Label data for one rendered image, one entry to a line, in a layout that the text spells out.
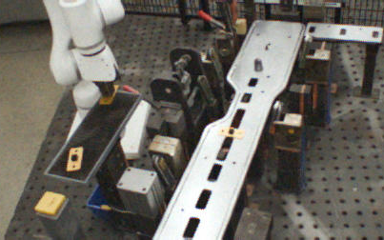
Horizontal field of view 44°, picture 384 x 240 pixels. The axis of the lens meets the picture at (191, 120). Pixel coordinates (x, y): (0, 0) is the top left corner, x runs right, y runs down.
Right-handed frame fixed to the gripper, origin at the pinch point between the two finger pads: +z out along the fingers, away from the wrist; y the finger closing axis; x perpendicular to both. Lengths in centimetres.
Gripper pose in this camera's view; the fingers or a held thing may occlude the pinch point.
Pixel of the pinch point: (107, 89)
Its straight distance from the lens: 146.8
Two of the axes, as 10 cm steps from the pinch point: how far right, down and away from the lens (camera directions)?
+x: 1.9, -7.0, 6.8
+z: 1.5, 7.1, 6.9
